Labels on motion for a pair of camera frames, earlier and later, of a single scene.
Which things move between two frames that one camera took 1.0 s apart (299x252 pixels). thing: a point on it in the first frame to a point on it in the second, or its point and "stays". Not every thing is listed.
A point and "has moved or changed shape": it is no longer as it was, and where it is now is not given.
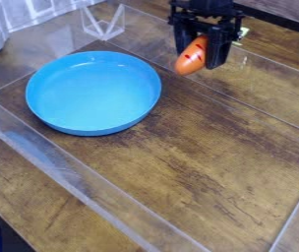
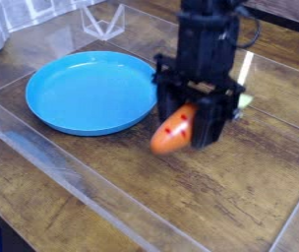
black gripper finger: [220, 39] to [214, 110]
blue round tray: [92, 93] stays
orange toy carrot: [191, 58] has moved or changed shape
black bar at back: [269, 17] stays
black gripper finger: [186, 32] to [174, 96]
